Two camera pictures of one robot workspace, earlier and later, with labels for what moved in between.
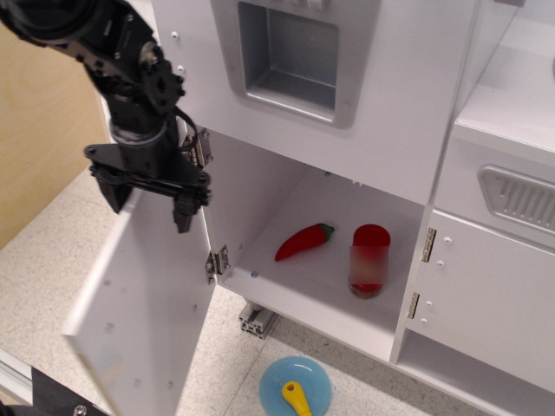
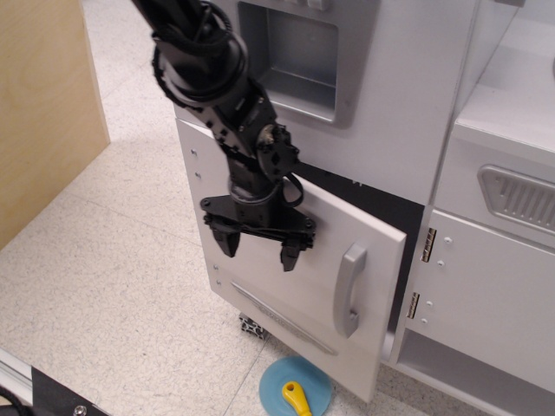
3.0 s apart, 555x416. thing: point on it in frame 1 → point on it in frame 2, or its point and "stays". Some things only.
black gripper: [159, 165] → [277, 219]
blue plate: [313, 379] stays
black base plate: [50, 398] stays
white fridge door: [140, 322] → [336, 307]
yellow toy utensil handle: [294, 393] stays
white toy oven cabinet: [479, 317] stays
